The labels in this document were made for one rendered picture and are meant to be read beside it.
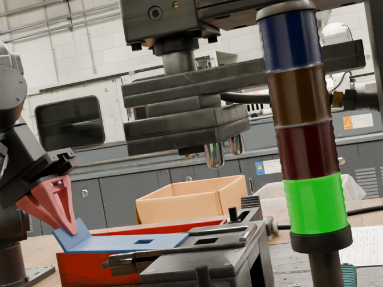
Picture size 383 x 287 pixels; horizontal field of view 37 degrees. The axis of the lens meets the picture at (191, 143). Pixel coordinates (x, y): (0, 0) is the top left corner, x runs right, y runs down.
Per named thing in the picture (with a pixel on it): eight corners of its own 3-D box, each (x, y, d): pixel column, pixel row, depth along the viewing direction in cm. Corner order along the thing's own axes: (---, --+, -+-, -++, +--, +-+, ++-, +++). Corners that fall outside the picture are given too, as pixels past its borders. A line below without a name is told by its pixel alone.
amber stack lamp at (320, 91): (277, 124, 39) (269, 76, 39) (333, 115, 38) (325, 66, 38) (269, 128, 36) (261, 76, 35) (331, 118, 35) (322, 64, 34)
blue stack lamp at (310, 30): (269, 74, 39) (261, 26, 39) (325, 64, 38) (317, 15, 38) (261, 73, 35) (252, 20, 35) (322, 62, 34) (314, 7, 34)
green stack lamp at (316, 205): (293, 222, 40) (285, 176, 39) (349, 217, 39) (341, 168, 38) (287, 236, 36) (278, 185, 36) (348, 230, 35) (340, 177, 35)
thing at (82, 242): (80, 239, 76) (77, 217, 76) (189, 236, 72) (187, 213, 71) (53, 254, 69) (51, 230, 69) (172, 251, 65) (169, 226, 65)
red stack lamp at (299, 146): (285, 173, 39) (277, 126, 39) (341, 166, 38) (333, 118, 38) (278, 182, 36) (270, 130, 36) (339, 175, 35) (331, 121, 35)
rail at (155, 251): (138, 271, 66) (135, 251, 66) (249, 262, 63) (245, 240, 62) (137, 273, 66) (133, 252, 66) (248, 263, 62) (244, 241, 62)
